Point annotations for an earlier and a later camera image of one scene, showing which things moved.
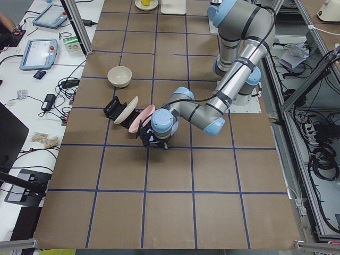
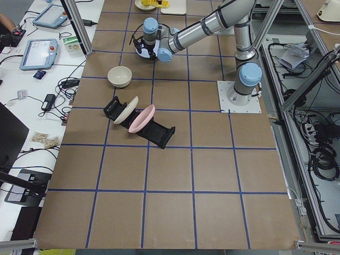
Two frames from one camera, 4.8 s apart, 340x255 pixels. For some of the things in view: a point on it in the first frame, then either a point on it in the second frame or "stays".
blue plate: x=175 y=128 to x=144 y=52
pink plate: x=145 y=117 stays
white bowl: x=119 y=76 stays
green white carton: x=72 y=44 stays
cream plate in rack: x=127 y=110 stays
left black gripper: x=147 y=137 to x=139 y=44
